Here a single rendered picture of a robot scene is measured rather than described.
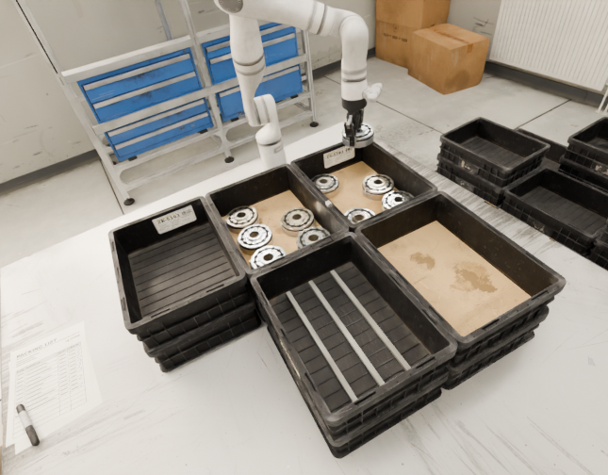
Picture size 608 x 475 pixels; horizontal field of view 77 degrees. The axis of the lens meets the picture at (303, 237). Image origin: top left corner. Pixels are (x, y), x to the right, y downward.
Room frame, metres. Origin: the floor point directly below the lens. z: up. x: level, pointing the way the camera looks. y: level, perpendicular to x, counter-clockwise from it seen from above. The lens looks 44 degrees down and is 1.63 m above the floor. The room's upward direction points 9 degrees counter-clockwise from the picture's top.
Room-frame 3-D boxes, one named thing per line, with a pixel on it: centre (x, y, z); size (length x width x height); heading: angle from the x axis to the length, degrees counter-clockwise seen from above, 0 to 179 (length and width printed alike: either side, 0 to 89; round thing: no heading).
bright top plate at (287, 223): (0.89, 0.01, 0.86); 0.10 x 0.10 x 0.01
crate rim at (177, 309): (0.76, 0.36, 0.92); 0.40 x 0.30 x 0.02; 21
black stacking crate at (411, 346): (0.49, -0.06, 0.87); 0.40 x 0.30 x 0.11; 21
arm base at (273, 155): (1.25, 0.06, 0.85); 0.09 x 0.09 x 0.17; 18
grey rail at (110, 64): (2.76, 0.51, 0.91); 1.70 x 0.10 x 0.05; 116
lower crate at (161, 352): (0.76, 0.36, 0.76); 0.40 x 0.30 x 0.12; 21
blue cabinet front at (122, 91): (2.56, 0.86, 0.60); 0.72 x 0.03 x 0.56; 116
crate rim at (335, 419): (0.49, -0.06, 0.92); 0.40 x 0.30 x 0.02; 21
